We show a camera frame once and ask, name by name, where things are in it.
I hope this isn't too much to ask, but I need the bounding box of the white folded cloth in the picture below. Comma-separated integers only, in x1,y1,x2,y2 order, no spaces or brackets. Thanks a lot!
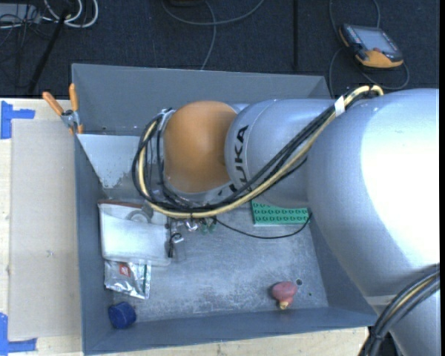
97,202,172,267

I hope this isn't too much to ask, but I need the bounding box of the grey metal bin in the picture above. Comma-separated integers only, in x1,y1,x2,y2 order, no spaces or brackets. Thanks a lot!
70,63,379,356

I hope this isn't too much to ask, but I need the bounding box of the silver foil packet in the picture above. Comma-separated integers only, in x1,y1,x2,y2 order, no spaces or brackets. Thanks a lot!
103,259,152,300

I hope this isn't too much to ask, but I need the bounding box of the blue round cap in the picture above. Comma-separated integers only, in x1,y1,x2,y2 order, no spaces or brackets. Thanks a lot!
108,301,137,330

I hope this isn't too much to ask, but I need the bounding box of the green studded flat block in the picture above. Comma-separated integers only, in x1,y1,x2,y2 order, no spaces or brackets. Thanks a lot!
251,200,312,227

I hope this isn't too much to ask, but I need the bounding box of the red toy fruit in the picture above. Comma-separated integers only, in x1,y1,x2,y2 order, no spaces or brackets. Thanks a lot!
270,280,299,311

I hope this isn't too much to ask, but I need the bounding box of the pale flat board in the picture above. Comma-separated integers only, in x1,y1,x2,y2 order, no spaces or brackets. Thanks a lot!
7,119,83,341

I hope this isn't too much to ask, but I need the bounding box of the grey ring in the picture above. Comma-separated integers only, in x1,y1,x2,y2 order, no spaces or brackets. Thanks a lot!
125,208,154,225

